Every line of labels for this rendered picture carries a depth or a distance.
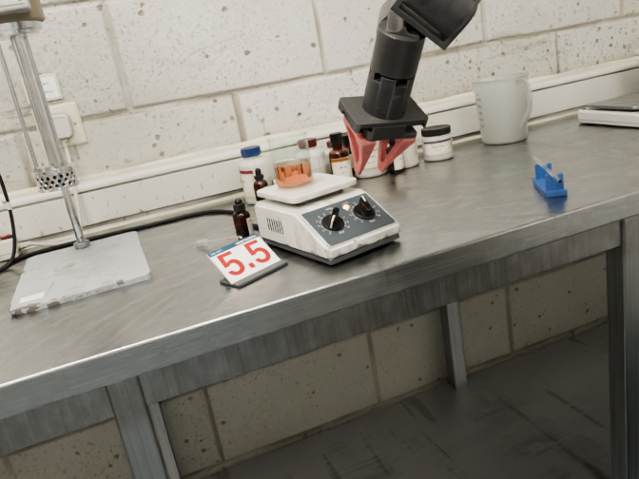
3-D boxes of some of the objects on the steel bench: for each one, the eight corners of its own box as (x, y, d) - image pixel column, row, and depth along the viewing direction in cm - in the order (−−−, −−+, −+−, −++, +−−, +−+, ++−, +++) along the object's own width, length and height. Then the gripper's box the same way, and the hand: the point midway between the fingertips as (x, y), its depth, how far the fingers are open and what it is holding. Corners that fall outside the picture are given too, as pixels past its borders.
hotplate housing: (403, 239, 87) (396, 186, 84) (330, 268, 80) (320, 212, 78) (319, 219, 105) (311, 175, 102) (254, 241, 98) (244, 195, 96)
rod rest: (568, 196, 93) (567, 173, 92) (545, 199, 94) (544, 176, 93) (552, 181, 103) (551, 161, 101) (532, 183, 103) (531, 163, 102)
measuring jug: (557, 138, 136) (553, 70, 131) (510, 149, 132) (505, 81, 128) (507, 132, 153) (502, 72, 148) (463, 143, 149) (457, 82, 145)
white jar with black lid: (423, 157, 141) (419, 127, 138) (453, 153, 139) (450, 123, 137) (424, 163, 134) (420, 131, 132) (455, 159, 133) (451, 127, 131)
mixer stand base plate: (152, 278, 89) (150, 272, 89) (9, 317, 83) (7, 311, 83) (137, 235, 116) (136, 229, 116) (29, 261, 110) (27, 257, 110)
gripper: (366, 84, 68) (343, 190, 79) (442, 80, 72) (412, 182, 82) (344, 56, 73) (326, 160, 83) (417, 53, 76) (391, 153, 87)
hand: (370, 165), depth 82 cm, fingers open, 3 cm apart
